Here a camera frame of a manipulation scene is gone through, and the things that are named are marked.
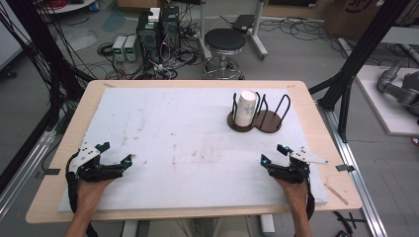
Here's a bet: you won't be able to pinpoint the white platform board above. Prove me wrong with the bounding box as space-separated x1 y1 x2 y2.
355 63 419 136

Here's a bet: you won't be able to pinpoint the black flat device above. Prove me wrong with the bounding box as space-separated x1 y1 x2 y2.
231 14 256 35

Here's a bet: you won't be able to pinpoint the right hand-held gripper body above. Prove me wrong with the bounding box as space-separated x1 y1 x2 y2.
272 145 330 185

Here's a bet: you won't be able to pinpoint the grey power supply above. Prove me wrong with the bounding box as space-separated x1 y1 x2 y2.
124 35 139 63
112 35 128 62

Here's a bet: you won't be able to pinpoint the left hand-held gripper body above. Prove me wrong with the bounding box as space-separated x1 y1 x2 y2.
67 141 119 183

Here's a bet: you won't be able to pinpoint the plain white paper cup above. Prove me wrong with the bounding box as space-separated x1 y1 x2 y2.
234 114 255 128

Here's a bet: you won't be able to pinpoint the black round stool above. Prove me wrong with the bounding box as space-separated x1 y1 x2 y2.
201 28 247 81

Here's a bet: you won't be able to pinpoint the black tape piece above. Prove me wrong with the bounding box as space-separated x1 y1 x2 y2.
35 168 62 180
335 163 357 173

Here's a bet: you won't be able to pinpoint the person's right hand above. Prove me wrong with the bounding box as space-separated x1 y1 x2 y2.
275 177 310 215

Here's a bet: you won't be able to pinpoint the tangle of floor cables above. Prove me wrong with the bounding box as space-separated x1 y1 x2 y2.
95 39 206 81

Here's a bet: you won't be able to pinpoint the printed white paper cup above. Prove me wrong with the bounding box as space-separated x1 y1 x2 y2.
235 90 258 118

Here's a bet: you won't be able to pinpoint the black gripper strap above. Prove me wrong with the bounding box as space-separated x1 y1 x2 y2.
304 177 316 221
64 150 82 213

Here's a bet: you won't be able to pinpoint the person's beige pants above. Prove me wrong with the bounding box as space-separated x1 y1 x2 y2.
136 215 265 237

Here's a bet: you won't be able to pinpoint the white table leg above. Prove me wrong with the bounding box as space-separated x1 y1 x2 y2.
259 214 277 237

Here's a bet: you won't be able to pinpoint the thin wooden stick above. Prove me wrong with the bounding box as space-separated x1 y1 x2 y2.
323 183 350 206

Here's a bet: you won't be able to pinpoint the person's left hand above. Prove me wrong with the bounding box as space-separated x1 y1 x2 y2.
75 177 115 215

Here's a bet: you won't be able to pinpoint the aluminium rail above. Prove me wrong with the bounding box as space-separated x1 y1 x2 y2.
0 129 57 221
315 101 389 237

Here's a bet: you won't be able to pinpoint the black right gripper strap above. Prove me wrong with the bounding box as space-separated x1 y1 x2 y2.
304 177 316 221

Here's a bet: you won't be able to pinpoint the black clamp parts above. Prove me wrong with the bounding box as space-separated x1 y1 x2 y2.
331 210 367 237

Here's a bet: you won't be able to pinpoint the black metal frame with cables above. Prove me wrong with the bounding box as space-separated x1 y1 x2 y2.
0 0 96 196

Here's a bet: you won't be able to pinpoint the white metal stand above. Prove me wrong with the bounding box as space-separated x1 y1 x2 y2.
197 0 270 61

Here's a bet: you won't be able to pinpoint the small white box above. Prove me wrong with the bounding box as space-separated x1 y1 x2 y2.
147 7 162 24

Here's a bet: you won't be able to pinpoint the white foam mat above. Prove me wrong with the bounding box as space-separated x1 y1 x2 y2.
57 87 329 212

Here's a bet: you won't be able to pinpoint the wooden table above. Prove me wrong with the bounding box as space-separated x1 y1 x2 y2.
25 79 364 225

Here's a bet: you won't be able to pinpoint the cardboard box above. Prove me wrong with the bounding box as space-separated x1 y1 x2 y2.
324 0 419 41

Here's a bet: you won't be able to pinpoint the black left gripper strap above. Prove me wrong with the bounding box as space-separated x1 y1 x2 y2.
64 150 82 213

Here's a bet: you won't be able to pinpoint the black computer tower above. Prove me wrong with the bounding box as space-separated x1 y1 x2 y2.
160 5 182 53
135 11 163 64

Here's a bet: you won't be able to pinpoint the black floor cables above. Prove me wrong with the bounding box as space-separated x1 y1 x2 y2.
259 16 351 61

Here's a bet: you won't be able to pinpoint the brown wire cup holder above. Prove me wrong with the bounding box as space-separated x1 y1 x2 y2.
226 92 293 134

